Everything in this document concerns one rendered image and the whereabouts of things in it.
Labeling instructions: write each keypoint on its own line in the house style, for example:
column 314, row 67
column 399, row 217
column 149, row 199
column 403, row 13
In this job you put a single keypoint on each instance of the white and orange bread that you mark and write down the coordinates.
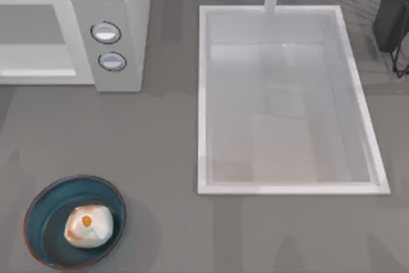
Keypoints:
column 89, row 226

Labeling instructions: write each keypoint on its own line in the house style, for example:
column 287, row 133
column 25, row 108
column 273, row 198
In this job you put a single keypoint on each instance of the white sink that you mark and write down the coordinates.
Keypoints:
column 287, row 110

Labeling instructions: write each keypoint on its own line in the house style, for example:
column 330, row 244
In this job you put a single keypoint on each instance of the microwave oven door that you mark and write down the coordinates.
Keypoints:
column 35, row 62

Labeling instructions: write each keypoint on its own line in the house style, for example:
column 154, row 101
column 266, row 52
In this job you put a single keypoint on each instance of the dark blue bowl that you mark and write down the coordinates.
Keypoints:
column 48, row 218

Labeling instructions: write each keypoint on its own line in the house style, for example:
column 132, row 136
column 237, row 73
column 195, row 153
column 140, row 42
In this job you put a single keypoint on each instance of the round grey microwave knob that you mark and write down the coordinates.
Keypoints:
column 112, row 61
column 105, row 32

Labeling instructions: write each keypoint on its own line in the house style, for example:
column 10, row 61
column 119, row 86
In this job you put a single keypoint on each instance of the pale microwave oven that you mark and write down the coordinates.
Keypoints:
column 134, row 14

